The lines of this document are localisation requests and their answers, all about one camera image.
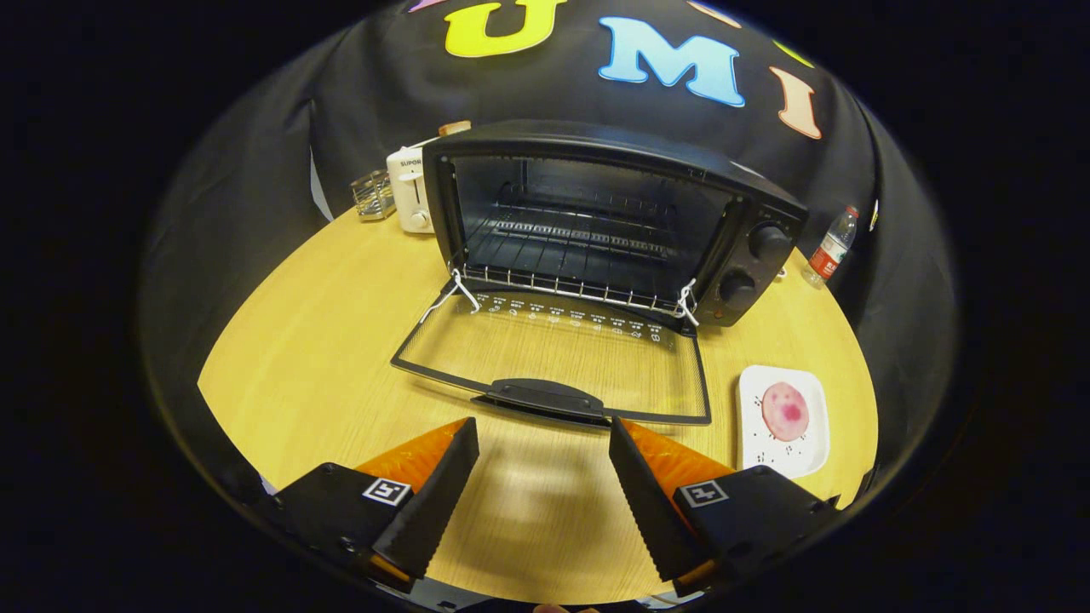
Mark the white square plate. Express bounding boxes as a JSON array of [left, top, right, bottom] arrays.
[[737, 364, 831, 479]]

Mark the white pop-up toaster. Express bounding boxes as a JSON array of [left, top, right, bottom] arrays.
[[386, 140, 437, 235]]

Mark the clear bottle with red label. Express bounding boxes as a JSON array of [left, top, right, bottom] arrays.
[[802, 205, 859, 288]]

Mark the pink round ham slice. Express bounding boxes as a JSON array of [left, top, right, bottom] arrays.
[[760, 382, 810, 442]]

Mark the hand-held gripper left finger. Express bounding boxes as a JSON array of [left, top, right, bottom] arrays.
[[272, 417, 480, 594]]

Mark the wire mesh holder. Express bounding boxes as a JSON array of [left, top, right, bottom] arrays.
[[351, 169, 397, 222]]

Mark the black toaster oven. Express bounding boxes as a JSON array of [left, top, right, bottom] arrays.
[[390, 119, 810, 427]]

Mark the oven wire rack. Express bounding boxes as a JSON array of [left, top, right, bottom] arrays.
[[464, 200, 695, 318]]

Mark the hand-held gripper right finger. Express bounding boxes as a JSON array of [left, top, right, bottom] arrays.
[[609, 417, 840, 597]]

